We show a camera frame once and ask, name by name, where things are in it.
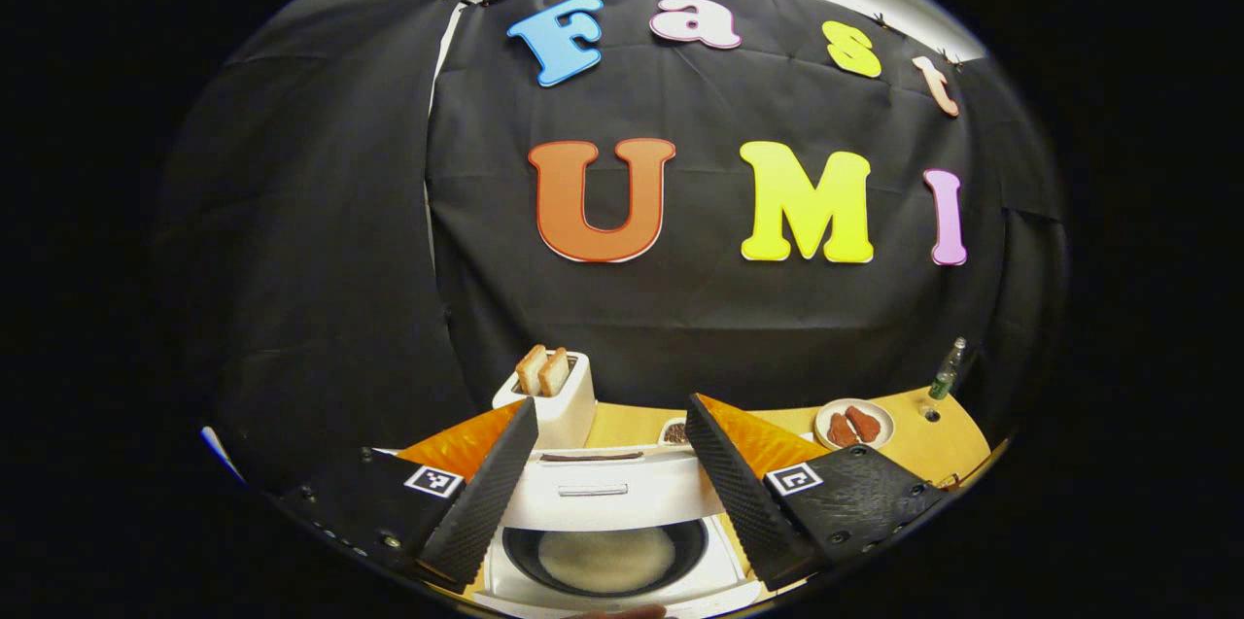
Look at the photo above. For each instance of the brown meat piece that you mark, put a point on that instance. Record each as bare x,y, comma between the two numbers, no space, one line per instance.
841,429
863,423

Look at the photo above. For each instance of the white toaster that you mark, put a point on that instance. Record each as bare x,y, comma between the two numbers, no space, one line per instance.
569,415

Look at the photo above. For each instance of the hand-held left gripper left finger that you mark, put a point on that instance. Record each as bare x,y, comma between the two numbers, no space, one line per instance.
486,502

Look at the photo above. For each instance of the white rice cooker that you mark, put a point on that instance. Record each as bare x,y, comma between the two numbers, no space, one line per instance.
603,502

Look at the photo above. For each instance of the white rice portion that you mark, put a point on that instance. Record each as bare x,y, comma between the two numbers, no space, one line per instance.
607,556

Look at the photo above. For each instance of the white round plate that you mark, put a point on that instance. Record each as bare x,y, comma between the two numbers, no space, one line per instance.
884,429

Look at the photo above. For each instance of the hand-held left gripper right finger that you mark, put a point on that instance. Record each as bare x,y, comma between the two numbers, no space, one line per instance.
739,502

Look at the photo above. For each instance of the toast slice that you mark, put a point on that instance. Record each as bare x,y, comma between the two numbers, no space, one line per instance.
555,372
530,369

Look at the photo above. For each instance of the white seasoning dish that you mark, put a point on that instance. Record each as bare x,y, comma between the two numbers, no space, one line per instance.
673,431

